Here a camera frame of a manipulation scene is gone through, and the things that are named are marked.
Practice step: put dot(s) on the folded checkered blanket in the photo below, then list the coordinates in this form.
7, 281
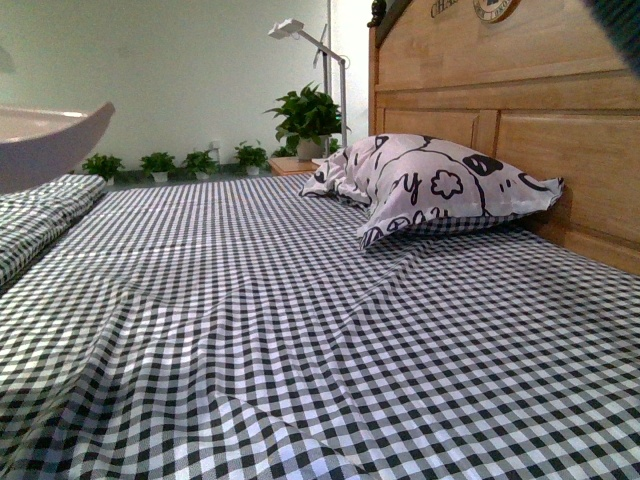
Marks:
34, 218

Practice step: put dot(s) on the cartoon print pillow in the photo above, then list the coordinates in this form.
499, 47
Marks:
408, 182

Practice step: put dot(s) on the small potted plant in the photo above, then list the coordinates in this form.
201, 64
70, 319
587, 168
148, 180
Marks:
251, 159
158, 165
106, 166
201, 164

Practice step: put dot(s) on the far wooden nightstand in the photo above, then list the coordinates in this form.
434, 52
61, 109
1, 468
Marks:
285, 166

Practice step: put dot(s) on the white desk lamp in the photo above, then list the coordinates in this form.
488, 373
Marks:
294, 28

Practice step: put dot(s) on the black white checkered bedsheet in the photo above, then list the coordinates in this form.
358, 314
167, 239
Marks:
235, 330

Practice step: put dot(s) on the large potted green plant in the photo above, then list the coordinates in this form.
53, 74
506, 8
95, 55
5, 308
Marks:
309, 117

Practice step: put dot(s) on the beige plastic dustpan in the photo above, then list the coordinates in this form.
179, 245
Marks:
38, 146

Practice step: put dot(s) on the wooden bed frame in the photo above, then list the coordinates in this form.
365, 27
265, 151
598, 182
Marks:
540, 88

